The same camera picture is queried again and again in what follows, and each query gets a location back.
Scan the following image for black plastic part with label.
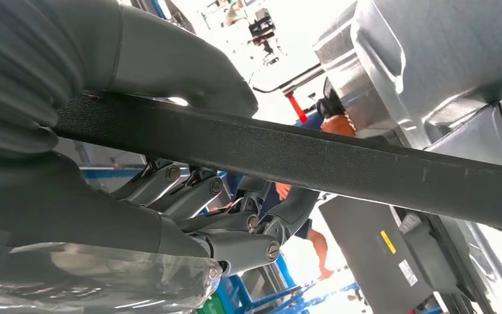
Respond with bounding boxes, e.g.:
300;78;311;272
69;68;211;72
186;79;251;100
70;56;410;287
318;195;466;314

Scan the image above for person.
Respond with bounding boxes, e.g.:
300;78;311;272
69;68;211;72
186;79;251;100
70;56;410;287
225;78;358;282

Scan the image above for black device on stand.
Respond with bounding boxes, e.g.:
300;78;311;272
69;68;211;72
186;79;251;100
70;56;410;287
246;9;278;46

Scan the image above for silver stamped metal panel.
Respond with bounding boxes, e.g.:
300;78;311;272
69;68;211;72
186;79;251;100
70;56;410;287
313;0;502;172

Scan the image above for blue metal rack frame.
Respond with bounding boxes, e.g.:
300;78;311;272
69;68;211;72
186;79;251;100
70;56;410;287
197;253;365;314

